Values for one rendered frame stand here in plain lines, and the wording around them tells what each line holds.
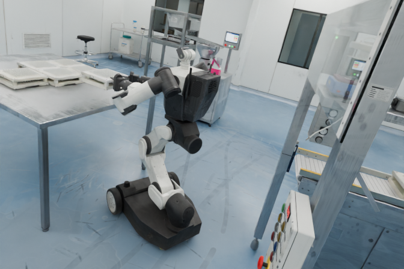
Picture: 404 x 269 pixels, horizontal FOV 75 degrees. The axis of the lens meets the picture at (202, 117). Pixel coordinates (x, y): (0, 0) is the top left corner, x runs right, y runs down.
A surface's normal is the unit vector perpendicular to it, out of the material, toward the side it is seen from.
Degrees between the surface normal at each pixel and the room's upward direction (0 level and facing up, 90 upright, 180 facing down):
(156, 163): 42
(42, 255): 0
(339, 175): 90
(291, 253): 90
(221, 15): 90
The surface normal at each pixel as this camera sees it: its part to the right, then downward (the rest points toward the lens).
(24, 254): 0.19, -0.91
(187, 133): 0.58, -0.37
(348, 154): -0.28, 0.30
